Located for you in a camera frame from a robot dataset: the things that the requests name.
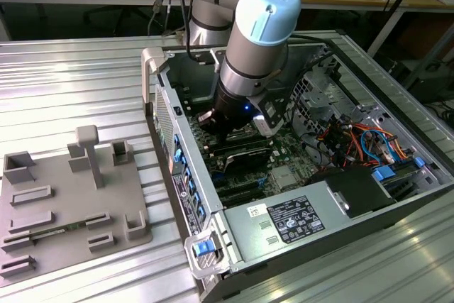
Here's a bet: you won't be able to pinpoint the blue release latch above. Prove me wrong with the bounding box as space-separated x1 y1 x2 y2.
194 241 214 258

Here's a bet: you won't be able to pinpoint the black expansion slots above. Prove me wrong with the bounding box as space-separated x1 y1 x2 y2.
214 177 267 209

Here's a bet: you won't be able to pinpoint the green RAM stick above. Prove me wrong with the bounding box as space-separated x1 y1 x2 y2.
30 220 88 239

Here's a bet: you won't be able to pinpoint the grey power supply unit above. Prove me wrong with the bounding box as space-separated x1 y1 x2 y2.
221 179 355 265

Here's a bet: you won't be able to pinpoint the coloured wire bundle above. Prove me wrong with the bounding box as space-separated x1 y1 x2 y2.
317 120 416 171

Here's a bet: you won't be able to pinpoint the black rating label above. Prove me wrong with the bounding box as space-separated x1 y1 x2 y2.
267 195 326 246

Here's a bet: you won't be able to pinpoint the black plastic air duct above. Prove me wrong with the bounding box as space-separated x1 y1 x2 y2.
306 166 398 219

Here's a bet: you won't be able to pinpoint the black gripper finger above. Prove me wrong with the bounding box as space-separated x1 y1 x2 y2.
197 109 223 138
218 121 250 148

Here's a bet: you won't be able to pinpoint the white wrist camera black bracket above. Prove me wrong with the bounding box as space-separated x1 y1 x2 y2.
252 95 284 138

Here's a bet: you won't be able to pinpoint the black RAM slot bank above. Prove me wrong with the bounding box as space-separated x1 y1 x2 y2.
182 86 217 116
209 134 271 158

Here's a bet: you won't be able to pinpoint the black office chair base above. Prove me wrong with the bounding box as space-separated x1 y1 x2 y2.
83 4 150 31

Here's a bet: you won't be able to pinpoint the grey parts rack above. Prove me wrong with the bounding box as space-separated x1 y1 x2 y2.
0 124 154 288

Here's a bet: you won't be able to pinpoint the large blue carrier clip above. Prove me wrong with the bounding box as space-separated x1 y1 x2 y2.
372 165 397 183

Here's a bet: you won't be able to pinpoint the black camera cable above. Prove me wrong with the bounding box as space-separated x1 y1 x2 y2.
289 32 336 70

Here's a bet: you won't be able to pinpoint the green motherboard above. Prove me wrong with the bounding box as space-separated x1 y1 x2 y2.
177 84 320 208

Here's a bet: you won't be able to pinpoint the white barcode sticker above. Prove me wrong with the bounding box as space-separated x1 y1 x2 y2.
246 203 269 219

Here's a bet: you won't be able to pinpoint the open grey PC case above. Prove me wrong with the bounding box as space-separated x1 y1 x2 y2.
140 38 454 303

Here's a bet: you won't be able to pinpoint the silver chipset heat sink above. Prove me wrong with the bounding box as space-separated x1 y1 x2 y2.
271 166 297 190

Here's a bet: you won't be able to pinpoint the perforated metal drive cage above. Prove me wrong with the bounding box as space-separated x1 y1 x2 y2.
289 53 359 137

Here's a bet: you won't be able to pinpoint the grey case handle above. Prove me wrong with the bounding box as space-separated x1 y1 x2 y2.
140 47 167 104
184 230 231 279

